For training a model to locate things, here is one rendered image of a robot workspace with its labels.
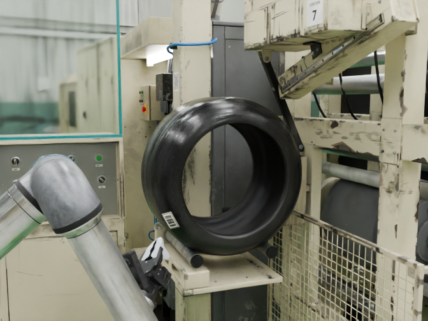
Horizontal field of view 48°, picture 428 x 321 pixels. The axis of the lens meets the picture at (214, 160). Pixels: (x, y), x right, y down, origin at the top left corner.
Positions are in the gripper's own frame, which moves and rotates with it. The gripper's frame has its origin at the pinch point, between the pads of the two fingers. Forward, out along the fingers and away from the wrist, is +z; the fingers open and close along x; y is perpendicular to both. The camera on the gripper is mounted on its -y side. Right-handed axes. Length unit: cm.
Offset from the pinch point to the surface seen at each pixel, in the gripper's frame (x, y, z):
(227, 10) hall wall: -396, 247, 991
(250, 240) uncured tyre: 14.2, 26.9, 16.7
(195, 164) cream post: -11, 12, 50
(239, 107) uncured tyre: 27, -9, 42
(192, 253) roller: -1.1, 17.0, 7.3
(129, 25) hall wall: -531, 118, 816
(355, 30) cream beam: 68, -14, 52
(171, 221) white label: -0.5, 2.9, 9.5
